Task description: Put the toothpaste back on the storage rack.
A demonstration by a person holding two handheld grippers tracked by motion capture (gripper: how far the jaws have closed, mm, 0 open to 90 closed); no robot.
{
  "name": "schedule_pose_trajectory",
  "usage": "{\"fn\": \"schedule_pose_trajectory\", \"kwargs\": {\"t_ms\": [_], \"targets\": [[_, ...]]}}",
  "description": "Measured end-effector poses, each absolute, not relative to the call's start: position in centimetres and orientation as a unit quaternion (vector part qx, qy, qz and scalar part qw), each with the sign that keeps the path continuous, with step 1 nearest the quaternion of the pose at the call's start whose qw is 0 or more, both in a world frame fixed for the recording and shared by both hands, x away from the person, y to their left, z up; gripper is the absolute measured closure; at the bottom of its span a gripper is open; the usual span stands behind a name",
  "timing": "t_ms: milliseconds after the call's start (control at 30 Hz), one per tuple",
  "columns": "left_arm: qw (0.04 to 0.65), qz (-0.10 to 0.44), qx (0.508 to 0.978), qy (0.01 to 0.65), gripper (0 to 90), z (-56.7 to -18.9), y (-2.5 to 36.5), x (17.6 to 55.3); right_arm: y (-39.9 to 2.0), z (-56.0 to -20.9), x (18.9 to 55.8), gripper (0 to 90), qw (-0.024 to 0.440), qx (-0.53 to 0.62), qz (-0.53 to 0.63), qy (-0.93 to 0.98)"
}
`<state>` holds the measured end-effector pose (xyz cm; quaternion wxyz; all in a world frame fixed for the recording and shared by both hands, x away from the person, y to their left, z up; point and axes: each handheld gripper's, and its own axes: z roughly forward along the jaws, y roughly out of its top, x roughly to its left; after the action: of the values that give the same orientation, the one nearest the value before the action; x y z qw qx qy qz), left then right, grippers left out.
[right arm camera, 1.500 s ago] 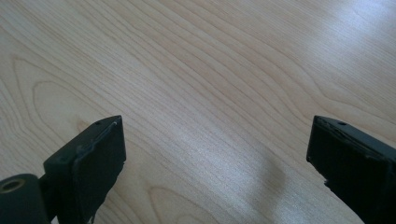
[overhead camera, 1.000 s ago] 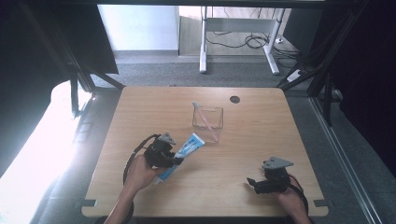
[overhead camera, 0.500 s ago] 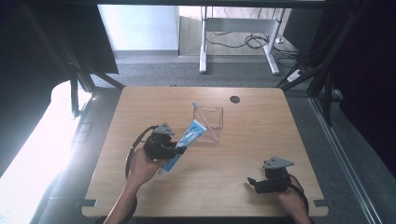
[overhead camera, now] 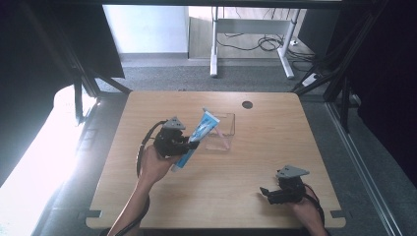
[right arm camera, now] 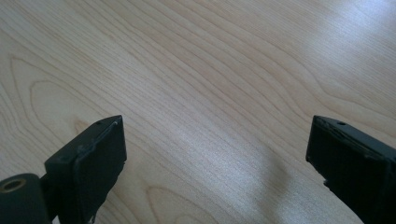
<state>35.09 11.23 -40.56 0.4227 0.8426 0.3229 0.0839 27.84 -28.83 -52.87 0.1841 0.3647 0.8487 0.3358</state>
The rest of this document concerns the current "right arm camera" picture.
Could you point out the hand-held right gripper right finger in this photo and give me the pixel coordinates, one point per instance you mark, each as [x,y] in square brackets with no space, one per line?
[358,168]

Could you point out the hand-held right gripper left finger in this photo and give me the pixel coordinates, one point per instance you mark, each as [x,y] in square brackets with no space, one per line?
[93,168]

